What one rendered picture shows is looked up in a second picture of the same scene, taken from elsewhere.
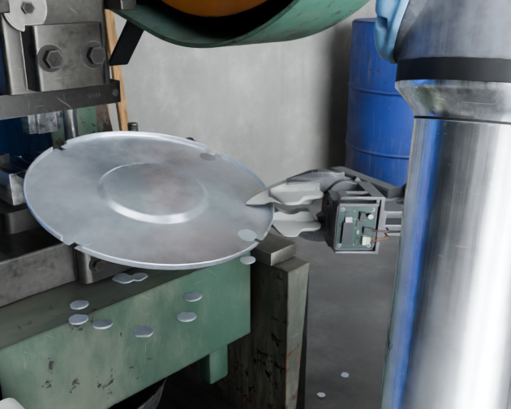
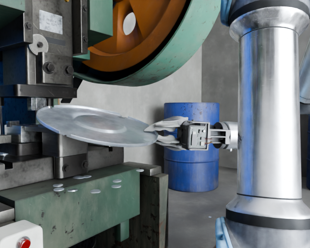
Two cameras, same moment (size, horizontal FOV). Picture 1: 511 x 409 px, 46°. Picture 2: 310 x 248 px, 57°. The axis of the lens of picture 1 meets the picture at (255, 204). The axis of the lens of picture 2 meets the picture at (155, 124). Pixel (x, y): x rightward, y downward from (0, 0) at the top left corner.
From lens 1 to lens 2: 0.21 m
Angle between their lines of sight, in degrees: 18
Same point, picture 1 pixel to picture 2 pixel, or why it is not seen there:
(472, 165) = (271, 45)
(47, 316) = (41, 189)
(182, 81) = not seen: hidden behind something
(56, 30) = (52, 55)
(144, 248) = (101, 139)
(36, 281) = (33, 175)
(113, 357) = (74, 216)
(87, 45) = (65, 65)
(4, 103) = (23, 88)
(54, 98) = (47, 90)
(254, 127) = not seen: hidden behind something
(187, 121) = not seen: hidden behind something
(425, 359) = (262, 134)
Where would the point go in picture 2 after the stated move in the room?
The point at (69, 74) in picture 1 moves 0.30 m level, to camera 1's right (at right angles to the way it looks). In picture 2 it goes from (56, 77) to (165, 78)
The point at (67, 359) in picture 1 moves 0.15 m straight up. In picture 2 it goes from (51, 213) to (49, 145)
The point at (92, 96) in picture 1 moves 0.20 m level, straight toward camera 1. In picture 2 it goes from (64, 92) to (74, 88)
